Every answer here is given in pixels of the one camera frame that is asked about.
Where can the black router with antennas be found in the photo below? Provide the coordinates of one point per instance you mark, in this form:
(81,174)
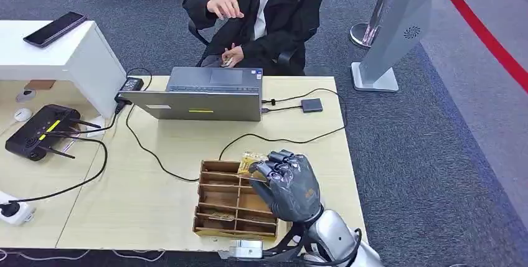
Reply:
(37,133)

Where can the white round puck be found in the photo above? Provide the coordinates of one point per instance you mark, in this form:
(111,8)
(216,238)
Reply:
(22,115)

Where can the person's right hand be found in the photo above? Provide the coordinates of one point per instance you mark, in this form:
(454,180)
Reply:
(225,7)

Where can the brown flat pad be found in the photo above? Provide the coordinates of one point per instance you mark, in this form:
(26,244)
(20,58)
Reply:
(40,85)

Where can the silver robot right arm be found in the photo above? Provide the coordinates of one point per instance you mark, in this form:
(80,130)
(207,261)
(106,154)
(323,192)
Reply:
(334,236)

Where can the pale grey kiosk terminal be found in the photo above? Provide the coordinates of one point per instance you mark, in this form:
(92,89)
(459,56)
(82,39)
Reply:
(396,30)

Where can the white power strip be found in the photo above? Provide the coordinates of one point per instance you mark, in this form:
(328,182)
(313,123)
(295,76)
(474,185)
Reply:
(22,215)

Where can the person's left hand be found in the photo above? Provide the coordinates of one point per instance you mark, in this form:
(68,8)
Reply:
(236,54)

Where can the black power adapter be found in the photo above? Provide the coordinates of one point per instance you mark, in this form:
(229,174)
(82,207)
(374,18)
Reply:
(131,84)

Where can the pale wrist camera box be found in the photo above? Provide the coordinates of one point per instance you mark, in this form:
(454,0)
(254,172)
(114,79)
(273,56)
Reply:
(247,249)

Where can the black mains plug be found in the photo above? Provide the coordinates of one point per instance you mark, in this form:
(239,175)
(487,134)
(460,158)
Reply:
(10,209)

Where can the wooden compartment box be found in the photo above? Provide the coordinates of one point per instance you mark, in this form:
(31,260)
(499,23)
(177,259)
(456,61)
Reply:
(218,199)

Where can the grey laptop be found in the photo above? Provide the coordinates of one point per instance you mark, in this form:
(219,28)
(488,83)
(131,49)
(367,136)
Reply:
(198,106)

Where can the person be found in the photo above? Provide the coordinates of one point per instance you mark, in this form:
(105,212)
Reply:
(288,9)

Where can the card stack in hand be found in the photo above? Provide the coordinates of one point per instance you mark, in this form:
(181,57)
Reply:
(227,63)

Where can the gold printed card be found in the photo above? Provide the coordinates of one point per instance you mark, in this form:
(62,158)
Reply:
(249,162)

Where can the black smartphone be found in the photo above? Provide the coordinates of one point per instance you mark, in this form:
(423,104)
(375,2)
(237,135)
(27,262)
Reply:
(53,29)

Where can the red floor tape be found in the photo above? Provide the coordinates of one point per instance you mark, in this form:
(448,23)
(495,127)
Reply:
(486,38)

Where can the small black hub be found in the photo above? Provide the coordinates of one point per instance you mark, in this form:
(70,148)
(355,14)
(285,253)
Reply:
(312,105)

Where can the white desk riser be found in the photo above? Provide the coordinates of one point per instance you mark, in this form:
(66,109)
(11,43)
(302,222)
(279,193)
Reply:
(62,63)

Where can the chrome stanchion post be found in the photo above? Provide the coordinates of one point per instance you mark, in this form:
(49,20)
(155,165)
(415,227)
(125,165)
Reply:
(363,34)

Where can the gold card in box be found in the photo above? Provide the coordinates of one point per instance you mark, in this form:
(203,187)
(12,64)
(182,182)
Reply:
(220,216)

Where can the grey desk grommet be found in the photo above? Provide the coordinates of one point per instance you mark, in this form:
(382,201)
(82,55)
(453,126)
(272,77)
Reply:
(26,95)

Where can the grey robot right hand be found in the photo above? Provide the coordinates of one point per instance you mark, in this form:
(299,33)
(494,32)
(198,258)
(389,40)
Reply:
(293,191)

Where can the person's hand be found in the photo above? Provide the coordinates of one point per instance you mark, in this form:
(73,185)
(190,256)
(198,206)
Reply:
(225,7)
(236,54)

